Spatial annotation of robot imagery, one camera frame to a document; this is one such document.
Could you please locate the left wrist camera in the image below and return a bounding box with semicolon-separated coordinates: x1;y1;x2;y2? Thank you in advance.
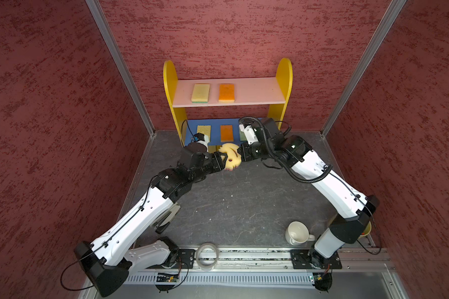
193;133;210;148

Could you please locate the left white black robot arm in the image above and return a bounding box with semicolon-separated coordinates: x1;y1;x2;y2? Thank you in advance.
74;142;241;297

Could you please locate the aluminium rail front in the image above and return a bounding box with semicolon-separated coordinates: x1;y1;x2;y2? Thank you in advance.
150;247;396;272

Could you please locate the white ceramic mug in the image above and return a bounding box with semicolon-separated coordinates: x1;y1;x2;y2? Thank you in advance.
285;221;316;246

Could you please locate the green scrub sponge dark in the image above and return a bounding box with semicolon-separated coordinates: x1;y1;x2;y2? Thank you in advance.
191;83;210;103

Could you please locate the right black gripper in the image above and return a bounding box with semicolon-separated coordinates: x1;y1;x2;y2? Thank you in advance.
237;140;274;161

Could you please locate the yellow smiley face sponge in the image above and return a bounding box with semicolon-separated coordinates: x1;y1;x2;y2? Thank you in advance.
218;143;242;171

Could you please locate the clear tape roll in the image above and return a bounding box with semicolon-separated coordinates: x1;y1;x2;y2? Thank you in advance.
195;242;220;272

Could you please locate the pink upper shelf board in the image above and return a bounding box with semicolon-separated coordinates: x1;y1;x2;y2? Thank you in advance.
172;77;292;108

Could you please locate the black coiled camera cable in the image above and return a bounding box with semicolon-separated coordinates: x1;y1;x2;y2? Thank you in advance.
237;116;334;184

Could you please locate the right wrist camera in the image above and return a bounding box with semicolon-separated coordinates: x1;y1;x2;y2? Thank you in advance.
239;125;258;145

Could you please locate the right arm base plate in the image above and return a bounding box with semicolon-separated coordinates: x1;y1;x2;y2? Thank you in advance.
289;249;342;270

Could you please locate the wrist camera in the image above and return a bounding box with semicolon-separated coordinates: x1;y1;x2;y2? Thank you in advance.
239;125;258;145
193;133;210;148

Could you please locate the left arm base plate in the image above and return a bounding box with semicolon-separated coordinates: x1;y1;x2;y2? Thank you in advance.
170;249;196;269

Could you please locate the yellow shelf unit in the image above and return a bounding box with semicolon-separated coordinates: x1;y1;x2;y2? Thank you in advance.
163;58;293;149

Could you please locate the grey stapler on table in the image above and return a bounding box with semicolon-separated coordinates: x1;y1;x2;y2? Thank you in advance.
152;203;181;234

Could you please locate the blue lower shelf board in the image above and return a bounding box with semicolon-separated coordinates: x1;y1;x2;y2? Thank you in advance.
179;118;245;146

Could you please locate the orange sponge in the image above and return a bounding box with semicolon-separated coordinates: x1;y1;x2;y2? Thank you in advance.
220;125;234;143
218;83;235;103

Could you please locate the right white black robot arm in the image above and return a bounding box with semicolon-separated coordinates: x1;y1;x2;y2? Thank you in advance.
238;117;379;263

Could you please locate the yellow cup with pens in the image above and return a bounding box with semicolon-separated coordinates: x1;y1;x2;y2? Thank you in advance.
359;221;372;239

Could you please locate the light green sponge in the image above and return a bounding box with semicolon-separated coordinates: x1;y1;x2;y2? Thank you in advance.
239;130;247;142

